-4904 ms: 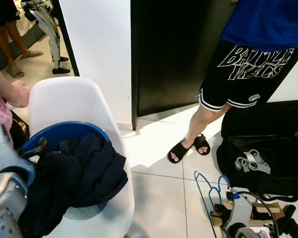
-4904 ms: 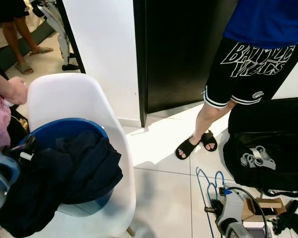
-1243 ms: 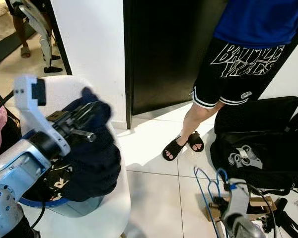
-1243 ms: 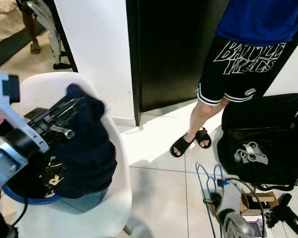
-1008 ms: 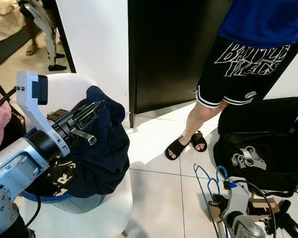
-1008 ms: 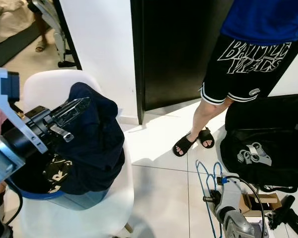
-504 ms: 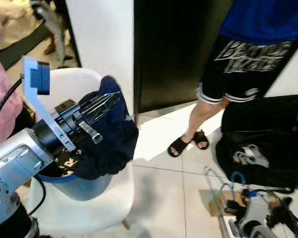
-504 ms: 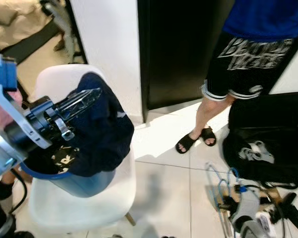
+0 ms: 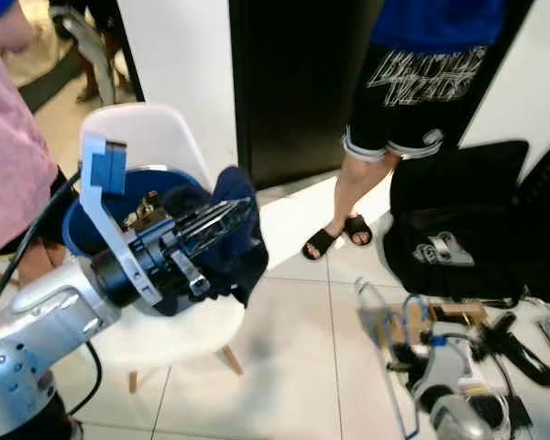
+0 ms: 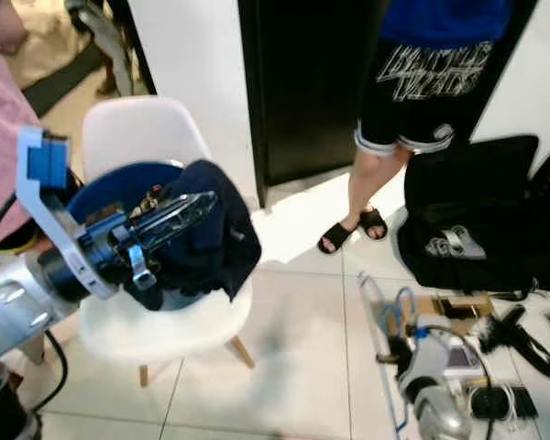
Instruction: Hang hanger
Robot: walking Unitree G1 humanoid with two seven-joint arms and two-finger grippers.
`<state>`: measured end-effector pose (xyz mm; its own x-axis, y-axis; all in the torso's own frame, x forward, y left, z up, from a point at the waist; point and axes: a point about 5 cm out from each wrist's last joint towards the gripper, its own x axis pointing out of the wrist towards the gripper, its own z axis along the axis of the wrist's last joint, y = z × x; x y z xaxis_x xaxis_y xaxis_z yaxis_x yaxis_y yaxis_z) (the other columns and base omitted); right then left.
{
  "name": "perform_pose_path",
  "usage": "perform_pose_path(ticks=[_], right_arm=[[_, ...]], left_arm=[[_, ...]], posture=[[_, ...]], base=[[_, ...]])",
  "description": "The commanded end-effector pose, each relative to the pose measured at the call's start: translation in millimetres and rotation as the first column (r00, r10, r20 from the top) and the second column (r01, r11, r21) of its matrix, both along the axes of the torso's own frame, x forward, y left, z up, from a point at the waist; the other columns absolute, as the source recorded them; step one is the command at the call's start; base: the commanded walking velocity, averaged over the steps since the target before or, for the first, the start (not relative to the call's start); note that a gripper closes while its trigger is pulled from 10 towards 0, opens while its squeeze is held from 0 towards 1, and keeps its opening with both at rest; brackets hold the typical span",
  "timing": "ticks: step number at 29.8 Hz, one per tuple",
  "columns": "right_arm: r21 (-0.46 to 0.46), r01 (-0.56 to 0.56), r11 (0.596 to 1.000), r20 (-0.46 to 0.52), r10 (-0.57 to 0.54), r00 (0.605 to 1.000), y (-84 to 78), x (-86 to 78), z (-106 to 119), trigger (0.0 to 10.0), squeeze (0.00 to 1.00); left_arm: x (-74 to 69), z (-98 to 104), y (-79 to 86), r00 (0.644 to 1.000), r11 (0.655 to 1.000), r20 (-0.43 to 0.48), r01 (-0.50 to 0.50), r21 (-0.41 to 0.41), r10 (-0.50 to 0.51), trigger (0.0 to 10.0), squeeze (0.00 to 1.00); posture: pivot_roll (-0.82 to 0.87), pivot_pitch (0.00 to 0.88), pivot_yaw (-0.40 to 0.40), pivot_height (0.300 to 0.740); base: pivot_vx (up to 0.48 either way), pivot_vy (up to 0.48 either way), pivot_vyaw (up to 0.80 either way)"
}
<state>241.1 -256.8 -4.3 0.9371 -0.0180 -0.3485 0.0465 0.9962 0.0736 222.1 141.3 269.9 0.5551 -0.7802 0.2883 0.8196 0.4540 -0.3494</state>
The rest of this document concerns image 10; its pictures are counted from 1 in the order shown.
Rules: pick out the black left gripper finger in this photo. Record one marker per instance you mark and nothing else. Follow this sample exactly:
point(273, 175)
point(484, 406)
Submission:
point(183, 209)
point(170, 236)

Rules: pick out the small grey screen device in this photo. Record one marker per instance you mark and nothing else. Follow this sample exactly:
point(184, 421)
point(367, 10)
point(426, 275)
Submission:
point(463, 359)

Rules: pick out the black tripod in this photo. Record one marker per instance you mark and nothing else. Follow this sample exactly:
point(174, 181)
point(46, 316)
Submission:
point(522, 344)

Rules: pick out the navy knit garment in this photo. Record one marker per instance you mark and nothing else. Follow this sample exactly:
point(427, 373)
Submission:
point(220, 238)

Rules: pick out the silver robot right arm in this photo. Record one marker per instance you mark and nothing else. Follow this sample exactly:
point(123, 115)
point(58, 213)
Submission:
point(445, 412)

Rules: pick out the white plastic chair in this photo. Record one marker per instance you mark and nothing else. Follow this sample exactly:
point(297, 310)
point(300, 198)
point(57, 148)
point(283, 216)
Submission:
point(183, 330)

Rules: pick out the black bag with robot logo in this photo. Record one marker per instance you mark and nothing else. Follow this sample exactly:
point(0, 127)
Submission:
point(477, 211)

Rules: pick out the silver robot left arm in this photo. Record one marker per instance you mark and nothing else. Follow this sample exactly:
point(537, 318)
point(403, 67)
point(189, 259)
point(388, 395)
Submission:
point(9, 302)

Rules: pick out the blue plastic basin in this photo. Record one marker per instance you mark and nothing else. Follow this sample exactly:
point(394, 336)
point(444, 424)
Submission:
point(101, 197)

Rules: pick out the black door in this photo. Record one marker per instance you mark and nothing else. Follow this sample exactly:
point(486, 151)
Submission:
point(302, 82)

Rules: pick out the grey humanoid robot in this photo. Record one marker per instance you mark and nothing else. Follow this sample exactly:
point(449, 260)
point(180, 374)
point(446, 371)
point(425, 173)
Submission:
point(105, 46)

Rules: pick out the person in blue shirt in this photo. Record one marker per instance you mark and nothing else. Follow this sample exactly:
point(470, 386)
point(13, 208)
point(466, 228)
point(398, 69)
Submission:
point(422, 82)

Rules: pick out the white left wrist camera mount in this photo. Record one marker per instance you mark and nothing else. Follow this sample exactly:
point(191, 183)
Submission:
point(50, 211)

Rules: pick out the person in pink shirt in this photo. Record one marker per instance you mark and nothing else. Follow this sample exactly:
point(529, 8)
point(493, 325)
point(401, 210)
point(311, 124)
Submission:
point(5, 147)

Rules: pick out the cardboard box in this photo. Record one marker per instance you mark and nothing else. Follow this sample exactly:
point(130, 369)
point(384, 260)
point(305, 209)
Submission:
point(449, 305)

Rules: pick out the black door frame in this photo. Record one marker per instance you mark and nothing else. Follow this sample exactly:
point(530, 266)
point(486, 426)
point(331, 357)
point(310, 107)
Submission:
point(509, 64)

